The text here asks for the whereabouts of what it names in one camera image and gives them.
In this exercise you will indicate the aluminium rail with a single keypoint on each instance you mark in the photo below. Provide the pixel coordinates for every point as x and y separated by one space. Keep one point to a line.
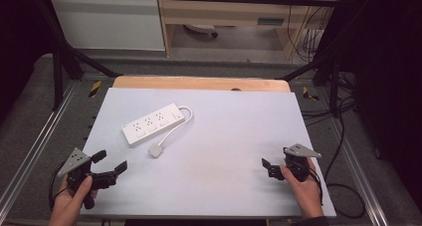
356 173
36 139

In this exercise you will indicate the white plug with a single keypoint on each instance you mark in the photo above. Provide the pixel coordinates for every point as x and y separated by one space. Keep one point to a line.
155 151

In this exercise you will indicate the black curtain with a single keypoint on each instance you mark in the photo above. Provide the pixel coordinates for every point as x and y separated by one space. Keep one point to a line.
20 37
384 70

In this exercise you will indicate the black metal stand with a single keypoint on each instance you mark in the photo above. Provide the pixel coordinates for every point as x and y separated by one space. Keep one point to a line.
334 86
58 76

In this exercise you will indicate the person's right hand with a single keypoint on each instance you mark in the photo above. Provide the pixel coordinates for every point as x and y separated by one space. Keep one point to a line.
303 194

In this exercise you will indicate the light wooden desk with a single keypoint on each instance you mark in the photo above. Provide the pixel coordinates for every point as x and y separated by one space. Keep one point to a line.
232 12

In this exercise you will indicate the yellow black tape strip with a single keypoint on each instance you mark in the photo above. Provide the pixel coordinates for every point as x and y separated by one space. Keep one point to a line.
309 94
95 89

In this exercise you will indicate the white power strip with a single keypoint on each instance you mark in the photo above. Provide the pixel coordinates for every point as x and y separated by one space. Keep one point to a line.
151 124

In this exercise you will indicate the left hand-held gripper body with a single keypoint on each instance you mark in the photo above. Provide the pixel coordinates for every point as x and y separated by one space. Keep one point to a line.
74 161

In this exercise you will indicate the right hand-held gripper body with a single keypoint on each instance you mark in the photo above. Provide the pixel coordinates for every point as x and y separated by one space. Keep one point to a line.
300 166

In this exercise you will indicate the white cabinet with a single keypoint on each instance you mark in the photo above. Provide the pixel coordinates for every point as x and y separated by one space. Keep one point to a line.
106 23

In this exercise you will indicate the light wooden board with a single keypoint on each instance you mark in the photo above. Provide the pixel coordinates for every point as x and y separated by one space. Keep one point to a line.
199 84

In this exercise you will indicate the person's left hand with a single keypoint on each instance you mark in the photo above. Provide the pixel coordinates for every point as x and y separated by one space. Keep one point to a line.
68 204

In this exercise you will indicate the office chair base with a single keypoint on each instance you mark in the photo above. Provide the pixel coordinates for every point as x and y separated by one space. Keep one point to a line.
202 29

